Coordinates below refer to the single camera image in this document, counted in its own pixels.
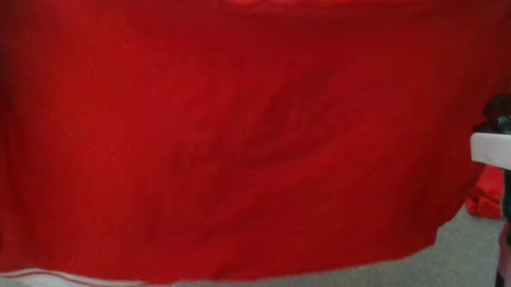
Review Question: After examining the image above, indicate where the red garment striped white trim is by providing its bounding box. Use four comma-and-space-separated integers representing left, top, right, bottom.
0, 0, 511, 287

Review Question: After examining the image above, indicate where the red garment plain white band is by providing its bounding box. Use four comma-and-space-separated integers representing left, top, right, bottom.
462, 161, 511, 221

